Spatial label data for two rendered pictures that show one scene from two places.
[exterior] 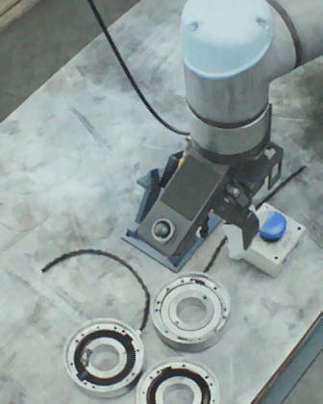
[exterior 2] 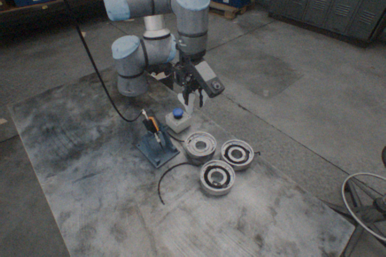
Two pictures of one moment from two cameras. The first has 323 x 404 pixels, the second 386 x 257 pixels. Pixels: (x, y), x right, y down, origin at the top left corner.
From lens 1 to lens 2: 0.68 m
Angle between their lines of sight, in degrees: 54
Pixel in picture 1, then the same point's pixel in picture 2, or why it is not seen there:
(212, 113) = (205, 26)
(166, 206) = (208, 80)
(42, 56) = not seen: outside the picture
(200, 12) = not seen: outside the picture
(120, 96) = (81, 160)
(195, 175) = (201, 67)
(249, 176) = not seen: hidden behind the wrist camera
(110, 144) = (106, 167)
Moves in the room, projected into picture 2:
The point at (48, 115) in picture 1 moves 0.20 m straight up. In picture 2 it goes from (70, 194) to (38, 154)
